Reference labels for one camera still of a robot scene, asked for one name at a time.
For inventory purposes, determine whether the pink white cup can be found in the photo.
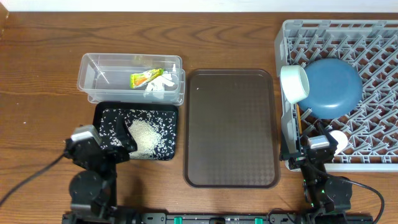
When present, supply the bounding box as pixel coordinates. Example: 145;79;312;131
330;130;348;155

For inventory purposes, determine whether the wooden chopstick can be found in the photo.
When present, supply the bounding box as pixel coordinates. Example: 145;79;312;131
295;103;302;135

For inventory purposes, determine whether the dark blue plate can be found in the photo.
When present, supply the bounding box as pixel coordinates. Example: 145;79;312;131
298;58;363;119

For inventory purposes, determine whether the mint green bowl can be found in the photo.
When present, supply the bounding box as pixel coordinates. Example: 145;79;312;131
280;65;310;104

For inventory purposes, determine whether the yellow snack wrapper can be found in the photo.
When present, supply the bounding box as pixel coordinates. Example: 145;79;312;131
130;68;164;89

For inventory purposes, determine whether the white tissue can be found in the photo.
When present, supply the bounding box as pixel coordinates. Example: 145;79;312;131
144;72;175;100

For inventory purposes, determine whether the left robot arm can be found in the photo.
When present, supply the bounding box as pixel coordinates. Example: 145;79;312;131
62;116;141;223

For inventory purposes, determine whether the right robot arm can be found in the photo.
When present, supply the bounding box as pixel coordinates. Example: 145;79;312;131
280;122;353;223

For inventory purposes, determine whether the grey dishwasher rack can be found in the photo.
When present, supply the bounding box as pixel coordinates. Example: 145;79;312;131
274;19;397;172

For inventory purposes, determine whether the spilled white rice pile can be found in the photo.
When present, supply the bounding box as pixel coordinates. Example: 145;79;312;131
98;108;178;161

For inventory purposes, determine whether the black tray bin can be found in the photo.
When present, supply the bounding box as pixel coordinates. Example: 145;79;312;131
92;101;179;161

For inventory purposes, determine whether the brown serving tray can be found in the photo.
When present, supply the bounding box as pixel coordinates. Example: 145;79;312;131
183;69;280;189

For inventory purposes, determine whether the clear plastic bin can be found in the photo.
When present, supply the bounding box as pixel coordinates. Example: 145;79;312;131
77;53;185;105

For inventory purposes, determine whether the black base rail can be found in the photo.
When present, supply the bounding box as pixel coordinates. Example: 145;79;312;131
62;212;374;224

